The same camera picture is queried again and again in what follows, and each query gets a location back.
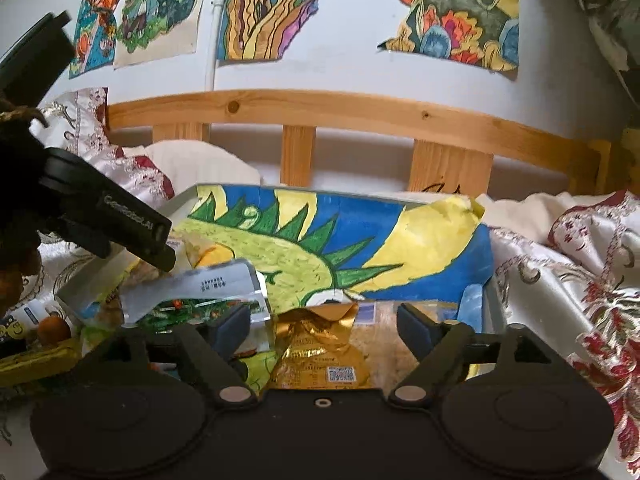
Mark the anime girl drawing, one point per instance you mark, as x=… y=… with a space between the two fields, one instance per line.
x=153 y=29

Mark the clear bag of beige crisps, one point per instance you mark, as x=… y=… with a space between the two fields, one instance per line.
x=375 y=335

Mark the floral satin bedspread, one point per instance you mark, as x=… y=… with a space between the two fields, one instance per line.
x=565 y=289

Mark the white pillow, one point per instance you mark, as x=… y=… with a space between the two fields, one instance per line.
x=189 y=162

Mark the white wall pipe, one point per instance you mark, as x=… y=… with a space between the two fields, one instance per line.
x=217 y=6

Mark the clear nut mix packet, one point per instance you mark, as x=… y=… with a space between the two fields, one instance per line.
x=192 y=251

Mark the person's left hand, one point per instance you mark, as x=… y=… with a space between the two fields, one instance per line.
x=13 y=271

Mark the blue orange character drawing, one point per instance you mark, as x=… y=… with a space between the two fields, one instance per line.
x=94 y=37

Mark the green and white snack packet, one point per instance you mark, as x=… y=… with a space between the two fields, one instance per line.
x=200 y=295

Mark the gold foil snack packet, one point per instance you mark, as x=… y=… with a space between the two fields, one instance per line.
x=314 y=350

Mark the blue tube box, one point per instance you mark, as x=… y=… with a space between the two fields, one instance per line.
x=19 y=326

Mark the floral curtain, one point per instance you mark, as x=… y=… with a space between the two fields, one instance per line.
x=614 y=25

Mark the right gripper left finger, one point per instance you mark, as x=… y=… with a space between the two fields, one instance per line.
x=205 y=352

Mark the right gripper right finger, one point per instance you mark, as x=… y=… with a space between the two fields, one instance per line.
x=445 y=351

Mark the yellow snack bar packet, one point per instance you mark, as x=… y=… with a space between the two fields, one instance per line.
x=36 y=364

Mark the purple swirl seaweed drawing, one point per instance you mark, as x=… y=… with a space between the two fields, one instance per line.
x=260 y=30

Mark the green hill landscape drawing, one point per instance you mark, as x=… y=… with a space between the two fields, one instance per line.
x=481 y=33

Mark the grey tray with dragon painting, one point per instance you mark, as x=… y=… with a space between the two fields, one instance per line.
x=317 y=248

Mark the small orange fruit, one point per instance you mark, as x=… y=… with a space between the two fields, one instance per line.
x=52 y=330

